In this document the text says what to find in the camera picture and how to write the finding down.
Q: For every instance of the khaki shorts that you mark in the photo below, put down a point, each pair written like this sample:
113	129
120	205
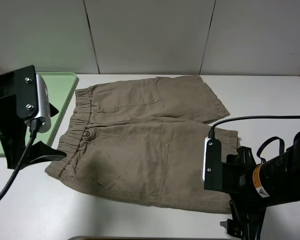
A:
142	142

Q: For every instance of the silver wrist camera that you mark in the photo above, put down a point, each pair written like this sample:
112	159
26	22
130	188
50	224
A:
212	164
44	112

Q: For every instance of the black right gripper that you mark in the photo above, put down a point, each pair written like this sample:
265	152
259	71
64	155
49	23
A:
246	211

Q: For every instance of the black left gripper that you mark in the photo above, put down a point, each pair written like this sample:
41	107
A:
19	103

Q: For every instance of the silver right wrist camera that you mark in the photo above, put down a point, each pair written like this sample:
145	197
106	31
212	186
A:
212	164

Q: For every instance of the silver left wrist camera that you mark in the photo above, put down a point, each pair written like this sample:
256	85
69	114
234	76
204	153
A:
44	112

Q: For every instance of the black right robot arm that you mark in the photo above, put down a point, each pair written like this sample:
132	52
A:
277	181

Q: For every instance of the green plastic tray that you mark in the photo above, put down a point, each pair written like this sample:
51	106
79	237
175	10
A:
60	87

